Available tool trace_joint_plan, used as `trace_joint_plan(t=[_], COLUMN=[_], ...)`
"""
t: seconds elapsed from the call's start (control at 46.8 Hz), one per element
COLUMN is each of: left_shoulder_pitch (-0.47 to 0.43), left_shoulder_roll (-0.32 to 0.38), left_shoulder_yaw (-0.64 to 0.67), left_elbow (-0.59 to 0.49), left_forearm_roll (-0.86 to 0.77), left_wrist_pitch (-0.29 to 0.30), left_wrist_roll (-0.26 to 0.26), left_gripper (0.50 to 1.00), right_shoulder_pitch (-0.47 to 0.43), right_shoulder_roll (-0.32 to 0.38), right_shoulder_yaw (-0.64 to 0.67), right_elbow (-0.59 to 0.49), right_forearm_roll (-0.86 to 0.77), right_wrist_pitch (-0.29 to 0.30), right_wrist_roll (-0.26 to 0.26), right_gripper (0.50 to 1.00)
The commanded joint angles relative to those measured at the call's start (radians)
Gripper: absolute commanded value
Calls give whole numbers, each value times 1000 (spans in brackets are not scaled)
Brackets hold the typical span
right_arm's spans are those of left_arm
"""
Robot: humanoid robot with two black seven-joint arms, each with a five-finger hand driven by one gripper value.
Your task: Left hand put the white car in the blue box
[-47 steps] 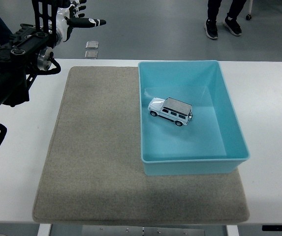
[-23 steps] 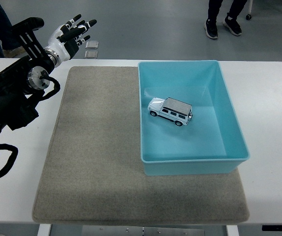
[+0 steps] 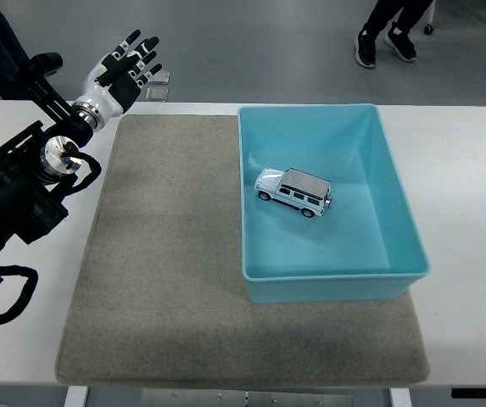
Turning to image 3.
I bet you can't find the white table leg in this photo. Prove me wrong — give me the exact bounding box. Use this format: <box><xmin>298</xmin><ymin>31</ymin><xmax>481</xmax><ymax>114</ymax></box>
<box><xmin>388</xmin><ymin>387</ymin><xmax>413</xmax><ymax>407</ymax></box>
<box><xmin>64</xmin><ymin>386</ymin><xmax>89</xmax><ymax>407</ymax></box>

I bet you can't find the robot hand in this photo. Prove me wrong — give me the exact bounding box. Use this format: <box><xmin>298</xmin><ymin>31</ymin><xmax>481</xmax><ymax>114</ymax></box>
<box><xmin>80</xmin><ymin>29</ymin><xmax>163</xmax><ymax>120</ymax></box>

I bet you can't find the black table control panel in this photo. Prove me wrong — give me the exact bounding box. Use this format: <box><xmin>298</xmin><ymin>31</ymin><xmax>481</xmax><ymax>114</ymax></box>
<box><xmin>450</xmin><ymin>387</ymin><xmax>486</xmax><ymax>399</ymax></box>

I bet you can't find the grey metal plate with screws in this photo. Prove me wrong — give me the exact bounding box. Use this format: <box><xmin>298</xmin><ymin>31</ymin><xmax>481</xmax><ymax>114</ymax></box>
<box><xmin>140</xmin><ymin>388</ymin><xmax>354</xmax><ymax>407</ymax></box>

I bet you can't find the white toy car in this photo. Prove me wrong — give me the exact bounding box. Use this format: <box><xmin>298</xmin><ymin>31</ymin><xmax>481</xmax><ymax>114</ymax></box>
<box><xmin>254</xmin><ymin>167</ymin><xmax>334</xmax><ymax>220</ymax></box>

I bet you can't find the grey felt mat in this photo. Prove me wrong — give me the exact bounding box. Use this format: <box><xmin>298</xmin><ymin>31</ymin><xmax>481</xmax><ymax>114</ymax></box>
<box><xmin>54</xmin><ymin>113</ymin><xmax>432</xmax><ymax>389</ymax></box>

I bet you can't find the blue plastic box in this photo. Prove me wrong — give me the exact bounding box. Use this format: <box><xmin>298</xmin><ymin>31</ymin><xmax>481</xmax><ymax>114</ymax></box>
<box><xmin>237</xmin><ymin>103</ymin><xmax>432</xmax><ymax>304</ymax></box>

